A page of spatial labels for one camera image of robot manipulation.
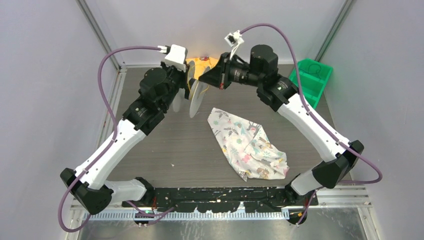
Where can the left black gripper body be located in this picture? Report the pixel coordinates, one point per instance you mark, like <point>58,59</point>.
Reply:
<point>177,79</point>

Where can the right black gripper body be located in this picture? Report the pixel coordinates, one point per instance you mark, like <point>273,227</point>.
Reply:
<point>224,78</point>

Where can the translucent white cable spool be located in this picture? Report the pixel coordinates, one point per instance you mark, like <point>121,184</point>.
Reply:
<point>197,93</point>

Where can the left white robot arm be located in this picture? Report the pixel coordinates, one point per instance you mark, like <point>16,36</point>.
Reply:
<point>88,182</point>

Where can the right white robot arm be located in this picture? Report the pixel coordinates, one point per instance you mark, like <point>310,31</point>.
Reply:
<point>279,93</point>

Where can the yellow printed cloth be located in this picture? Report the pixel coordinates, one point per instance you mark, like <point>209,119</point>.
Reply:
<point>197,66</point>

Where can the white floral printed cloth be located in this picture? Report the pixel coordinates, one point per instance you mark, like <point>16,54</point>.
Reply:
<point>247,148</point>

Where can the green plastic compartment bin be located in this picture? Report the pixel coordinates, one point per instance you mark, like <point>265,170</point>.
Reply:
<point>314,77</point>

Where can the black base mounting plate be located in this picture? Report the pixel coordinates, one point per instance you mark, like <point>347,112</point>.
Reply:
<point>265,199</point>

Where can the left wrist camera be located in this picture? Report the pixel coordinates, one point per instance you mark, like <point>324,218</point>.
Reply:
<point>175,56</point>

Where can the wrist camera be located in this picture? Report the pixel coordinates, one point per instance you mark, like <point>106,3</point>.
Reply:
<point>234,40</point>
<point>175,56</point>

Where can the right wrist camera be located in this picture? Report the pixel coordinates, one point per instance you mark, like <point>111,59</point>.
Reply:
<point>234,40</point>

